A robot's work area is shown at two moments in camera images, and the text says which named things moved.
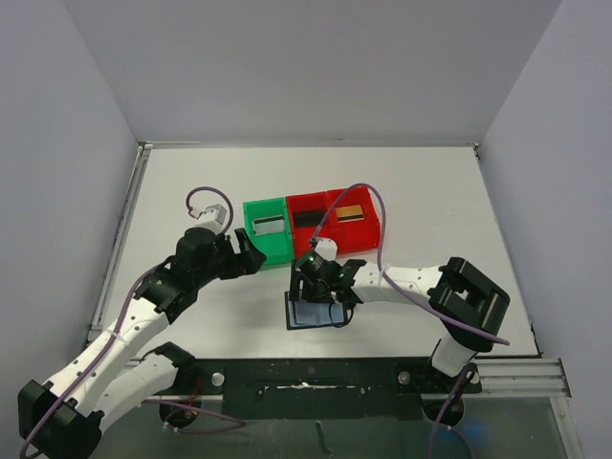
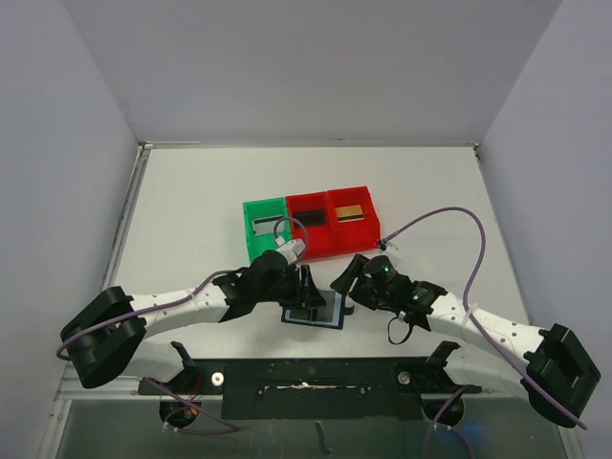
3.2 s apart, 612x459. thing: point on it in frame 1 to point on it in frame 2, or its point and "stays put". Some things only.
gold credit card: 349,213 stays put
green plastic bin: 277,247 stays put
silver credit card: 269,225 stays put
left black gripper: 234,254 to 300,287
